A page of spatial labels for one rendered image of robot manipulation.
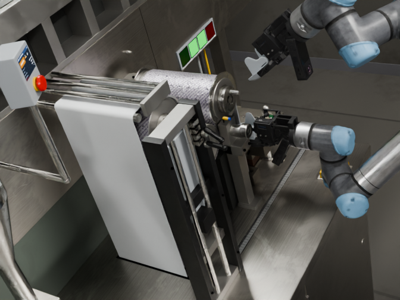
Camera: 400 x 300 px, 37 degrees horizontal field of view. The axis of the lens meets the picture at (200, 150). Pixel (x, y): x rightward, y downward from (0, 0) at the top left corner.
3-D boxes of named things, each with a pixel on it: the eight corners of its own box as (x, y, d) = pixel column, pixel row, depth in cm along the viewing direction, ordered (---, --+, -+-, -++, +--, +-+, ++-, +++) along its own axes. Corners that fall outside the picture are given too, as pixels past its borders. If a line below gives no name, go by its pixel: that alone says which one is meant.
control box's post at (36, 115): (66, 182, 123) (28, 100, 112) (61, 181, 124) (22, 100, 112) (71, 177, 124) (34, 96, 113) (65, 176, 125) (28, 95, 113)
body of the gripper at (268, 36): (262, 31, 151) (292, 3, 142) (286, 55, 152) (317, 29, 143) (249, 46, 147) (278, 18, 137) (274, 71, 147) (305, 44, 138)
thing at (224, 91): (222, 115, 163) (223, 87, 161) (216, 114, 164) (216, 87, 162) (236, 111, 169) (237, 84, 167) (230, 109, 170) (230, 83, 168)
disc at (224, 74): (216, 136, 165) (205, 90, 157) (215, 136, 166) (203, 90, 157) (240, 106, 175) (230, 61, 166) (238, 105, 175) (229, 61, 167)
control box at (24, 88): (44, 105, 109) (22, 56, 103) (10, 110, 110) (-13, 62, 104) (53, 84, 114) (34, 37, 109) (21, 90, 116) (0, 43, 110)
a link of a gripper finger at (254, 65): (236, 66, 155) (259, 44, 149) (252, 83, 156) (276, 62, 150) (231, 71, 153) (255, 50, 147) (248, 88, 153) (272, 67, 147)
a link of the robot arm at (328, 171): (330, 202, 167) (326, 172, 161) (319, 177, 176) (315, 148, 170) (358, 195, 167) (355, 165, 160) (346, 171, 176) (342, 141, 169)
